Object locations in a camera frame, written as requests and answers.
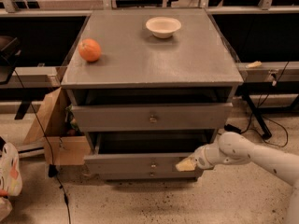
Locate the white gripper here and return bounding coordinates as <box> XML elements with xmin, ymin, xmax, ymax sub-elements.
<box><xmin>176</xmin><ymin>144</ymin><xmax>221</xmax><ymax>172</ymax></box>

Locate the black chair left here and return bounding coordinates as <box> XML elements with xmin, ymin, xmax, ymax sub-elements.
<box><xmin>0</xmin><ymin>35</ymin><xmax>21</xmax><ymax>85</ymax></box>

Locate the white and orange sneaker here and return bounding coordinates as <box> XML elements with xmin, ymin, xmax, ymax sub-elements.
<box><xmin>0</xmin><ymin>143</ymin><xmax>22</xmax><ymax>221</ymax></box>

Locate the grey wooden drawer cabinet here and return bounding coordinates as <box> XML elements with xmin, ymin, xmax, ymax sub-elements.
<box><xmin>60</xmin><ymin>8</ymin><xmax>244</xmax><ymax>182</ymax></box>

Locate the white paper bowl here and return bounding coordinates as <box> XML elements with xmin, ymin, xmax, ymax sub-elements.
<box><xmin>146</xmin><ymin>17</ymin><xmax>181</xmax><ymax>39</ymax></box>

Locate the orange fruit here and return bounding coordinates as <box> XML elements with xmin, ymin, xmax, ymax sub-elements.
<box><xmin>78</xmin><ymin>38</ymin><xmax>102</xmax><ymax>63</ymax></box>

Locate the black power adapter with cable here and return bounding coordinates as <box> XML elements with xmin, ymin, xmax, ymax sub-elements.
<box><xmin>224</xmin><ymin>62</ymin><xmax>289</xmax><ymax>148</ymax></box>

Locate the grey bottom drawer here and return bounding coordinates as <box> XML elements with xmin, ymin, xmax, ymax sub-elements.
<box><xmin>100</xmin><ymin>171</ymin><xmax>203</xmax><ymax>180</ymax></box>

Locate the grey drawer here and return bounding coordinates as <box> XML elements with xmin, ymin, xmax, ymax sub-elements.
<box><xmin>84</xmin><ymin>130</ymin><xmax>215</xmax><ymax>175</ymax></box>
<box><xmin>72</xmin><ymin>89</ymin><xmax>232</xmax><ymax>132</ymax></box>
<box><xmin>100</xmin><ymin>171</ymin><xmax>203</xmax><ymax>180</ymax></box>

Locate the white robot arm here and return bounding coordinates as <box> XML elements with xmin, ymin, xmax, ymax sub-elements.
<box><xmin>176</xmin><ymin>132</ymin><xmax>299</xmax><ymax>224</ymax></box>

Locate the grey top drawer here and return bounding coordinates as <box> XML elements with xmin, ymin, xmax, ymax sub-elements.
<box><xmin>72</xmin><ymin>89</ymin><xmax>232</xmax><ymax>132</ymax></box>

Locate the small yellow foam piece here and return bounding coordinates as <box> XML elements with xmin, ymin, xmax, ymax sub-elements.
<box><xmin>246</xmin><ymin>61</ymin><xmax>262</xmax><ymax>69</ymax></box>

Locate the black floor cable left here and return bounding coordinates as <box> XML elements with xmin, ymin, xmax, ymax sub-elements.
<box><xmin>12</xmin><ymin>68</ymin><xmax>72</xmax><ymax>224</ymax></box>

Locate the brown cardboard box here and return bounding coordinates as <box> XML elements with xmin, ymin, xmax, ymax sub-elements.
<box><xmin>24</xmin><ymin>88</ymin><xmax>91</xmax><ymax>166</ymax></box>

